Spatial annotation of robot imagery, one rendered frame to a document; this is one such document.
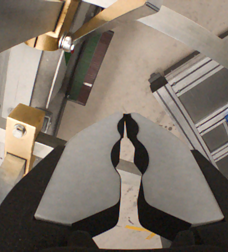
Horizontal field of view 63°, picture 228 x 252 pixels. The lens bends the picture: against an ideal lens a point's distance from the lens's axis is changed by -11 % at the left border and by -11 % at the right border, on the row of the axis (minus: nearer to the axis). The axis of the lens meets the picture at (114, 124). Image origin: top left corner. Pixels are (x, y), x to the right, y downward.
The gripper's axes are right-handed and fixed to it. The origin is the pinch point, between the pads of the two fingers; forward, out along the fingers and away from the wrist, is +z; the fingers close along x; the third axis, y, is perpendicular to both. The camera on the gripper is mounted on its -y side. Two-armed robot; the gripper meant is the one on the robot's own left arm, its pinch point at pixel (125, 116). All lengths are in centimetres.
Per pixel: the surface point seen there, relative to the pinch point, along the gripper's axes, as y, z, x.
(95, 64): 4.7, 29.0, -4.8
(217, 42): -3.8, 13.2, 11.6
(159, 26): -4.7, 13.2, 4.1
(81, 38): -3.7, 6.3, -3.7
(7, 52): 2.9, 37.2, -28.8
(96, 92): 40, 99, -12
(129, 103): 46, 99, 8
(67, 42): -2.3, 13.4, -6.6
